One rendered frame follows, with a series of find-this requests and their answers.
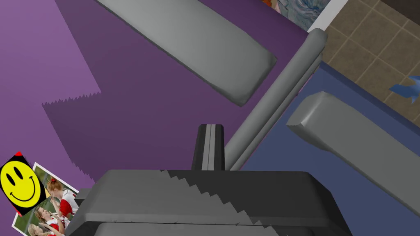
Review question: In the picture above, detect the blue fridge door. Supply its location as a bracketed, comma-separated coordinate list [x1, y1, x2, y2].
[239, 61, 420, 236]

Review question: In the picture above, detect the long grey bar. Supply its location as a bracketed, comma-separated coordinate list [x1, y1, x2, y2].
[224, 27, 329, 171]

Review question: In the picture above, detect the blue swirl painting picture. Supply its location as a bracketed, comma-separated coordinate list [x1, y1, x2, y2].
[262, 0, 333, 32]

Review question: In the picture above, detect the yellow smiley face magnet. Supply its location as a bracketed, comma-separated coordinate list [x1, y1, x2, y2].
[0, 151, 47, 218]

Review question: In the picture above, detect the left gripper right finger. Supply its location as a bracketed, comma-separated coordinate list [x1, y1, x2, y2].
[209, 124, 226, 171]

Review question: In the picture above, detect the photo magnet of girls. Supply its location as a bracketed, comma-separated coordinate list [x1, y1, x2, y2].
[11, 162, 80, 236]

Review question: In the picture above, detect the grey curved bar handle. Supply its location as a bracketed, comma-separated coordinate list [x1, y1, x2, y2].
[286, 91, 420, 218]
[95, 0, 278, 108]

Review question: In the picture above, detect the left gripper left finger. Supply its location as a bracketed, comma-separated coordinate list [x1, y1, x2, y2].
[191, 124, 211, 171]

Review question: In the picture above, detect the blue fish-shaped magnet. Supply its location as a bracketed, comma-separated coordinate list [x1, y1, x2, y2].
[388, 75, 420, 104]

